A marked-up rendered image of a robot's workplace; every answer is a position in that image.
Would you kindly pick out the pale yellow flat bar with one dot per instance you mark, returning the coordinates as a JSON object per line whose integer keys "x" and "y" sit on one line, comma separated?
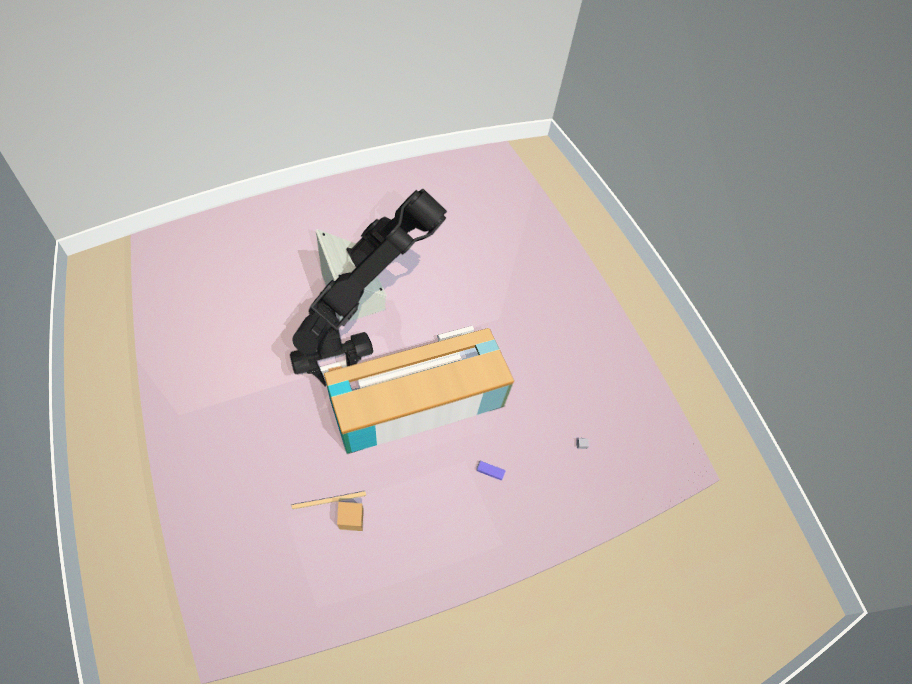
{"x": 336, "y": 499}

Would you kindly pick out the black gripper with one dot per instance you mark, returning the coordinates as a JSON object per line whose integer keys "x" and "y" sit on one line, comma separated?
{"x": 359, "y": 346}

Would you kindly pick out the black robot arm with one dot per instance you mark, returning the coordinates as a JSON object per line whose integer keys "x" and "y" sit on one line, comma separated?
{"x": 382, "y": 241}

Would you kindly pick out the small purple block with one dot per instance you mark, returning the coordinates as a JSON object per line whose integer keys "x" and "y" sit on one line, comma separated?
{"x": 494, "y": 472}

